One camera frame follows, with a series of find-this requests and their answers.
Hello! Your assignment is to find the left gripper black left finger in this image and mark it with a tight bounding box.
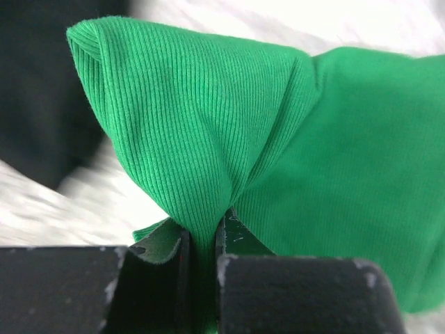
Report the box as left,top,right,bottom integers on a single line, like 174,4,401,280
1,228,191,333

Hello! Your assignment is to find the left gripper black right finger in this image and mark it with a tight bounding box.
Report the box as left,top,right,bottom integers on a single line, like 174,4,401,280
215,209,405,333

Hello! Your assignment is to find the green tank top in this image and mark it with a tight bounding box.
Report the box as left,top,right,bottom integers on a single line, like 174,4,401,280
66,17,444,333

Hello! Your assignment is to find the black folded tank top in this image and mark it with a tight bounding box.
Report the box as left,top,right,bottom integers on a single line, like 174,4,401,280
1,1,129,190

